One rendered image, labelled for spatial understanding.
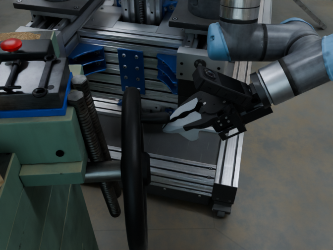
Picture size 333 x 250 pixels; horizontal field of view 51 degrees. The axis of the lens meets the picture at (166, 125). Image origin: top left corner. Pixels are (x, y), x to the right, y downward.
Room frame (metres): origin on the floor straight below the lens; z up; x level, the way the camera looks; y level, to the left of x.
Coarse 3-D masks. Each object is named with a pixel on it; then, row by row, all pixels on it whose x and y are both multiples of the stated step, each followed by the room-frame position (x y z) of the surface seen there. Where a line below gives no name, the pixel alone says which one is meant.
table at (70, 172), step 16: (0, 32) 0.70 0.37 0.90; (32, 32) 0.70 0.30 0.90; (48, 32) 0.70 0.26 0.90; (0, 160) 0.33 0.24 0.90; (16, 160) 0.34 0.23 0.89; (16, 176) 0.32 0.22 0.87; (32, 176) 0.33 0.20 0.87; (48, 176) 0.33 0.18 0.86; (64, 176) 0.33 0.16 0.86; (80, 176) 0.33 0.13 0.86; (0, 192) 0.27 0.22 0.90; (16, 192) 0.30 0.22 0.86; (0, 208) 0.25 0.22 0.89; (16, 208) 0.28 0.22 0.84; (0, 224) 0.24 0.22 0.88; (0, 240) 0.22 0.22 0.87
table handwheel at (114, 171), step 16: (128, 96) 0.41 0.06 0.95; (128, 112) 0.37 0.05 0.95; (128, 128) 0.35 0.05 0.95; (128, 144) 0.32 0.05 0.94; (112, 160) 0.40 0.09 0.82; (128, 160) 0.30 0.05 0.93; (144, 160) 0.38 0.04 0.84; (96, 176) 0.36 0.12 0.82; (112, 176) 0.37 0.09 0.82; (128, 176) 0.29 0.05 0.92; (144, 176) 0.36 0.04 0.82; (128, 192) 0.27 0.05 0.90; (144, 192) 0.42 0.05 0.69; (128, 208) 0.26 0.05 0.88; (144, 208) 0.38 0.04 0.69; (128, 224) 0.25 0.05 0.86; (144, 224) 0.26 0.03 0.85; (128, 240) 0.25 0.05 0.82; (144, 240) 0.25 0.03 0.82
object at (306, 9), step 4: (296, 0) 2.35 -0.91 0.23; (300, 0) 2.37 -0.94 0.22; (300, 4) 2.35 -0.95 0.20; (304, 4) 2.36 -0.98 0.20; (304, 8) 2.35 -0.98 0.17; (308, 8) 2.36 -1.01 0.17; (308, 12) 2.36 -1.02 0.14; (312, 12) 2.36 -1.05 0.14; (312, 16) 2.36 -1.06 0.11; (316, 16) 2.36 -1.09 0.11; (316, 20) 2.36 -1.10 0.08; (320, 20) 2.36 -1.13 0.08; (320, 24) 2.36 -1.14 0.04; (324, 24) 2.36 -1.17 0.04; (324, 28) 2.36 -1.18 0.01
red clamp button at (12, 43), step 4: (4, 40) 0.45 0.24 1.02; (8, 40) 0.45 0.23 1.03; (12, 40) 0.45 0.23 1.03; (16, 40) 0.45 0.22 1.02; (20, 40) 0.46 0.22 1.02; (0, 44) 0.45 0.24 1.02; (4, 44) 0.44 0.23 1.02; (8, 44) 0.44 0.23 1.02; (12, 44) 0.44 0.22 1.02; (16, 44) 0.44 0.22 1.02; (20, 44) 0.45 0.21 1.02; (4, 48) 0.44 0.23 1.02; (8, 48) 0.44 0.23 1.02; (12, 48) 0.44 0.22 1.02; (16, 48) 0.44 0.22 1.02
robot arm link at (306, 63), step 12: (312, 36) 0.57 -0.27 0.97; (324, 36) 0.54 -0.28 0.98; (300, 48) 0.54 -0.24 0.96; (312, 48) 0.52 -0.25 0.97; (324, 48) 0.51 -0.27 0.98; (288, 60) 0.52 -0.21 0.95; (300, 60) 0.51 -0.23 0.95; (312, 60) 0.50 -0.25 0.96; (324, 60) 0.49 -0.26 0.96; (288, 72) 0.50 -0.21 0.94; (300, 72) 0.49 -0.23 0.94; (312, 72) 0.49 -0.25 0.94; (324, 72) 0.49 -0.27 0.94; (300, 84) 0.48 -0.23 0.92; (312, 84) 0.49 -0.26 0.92
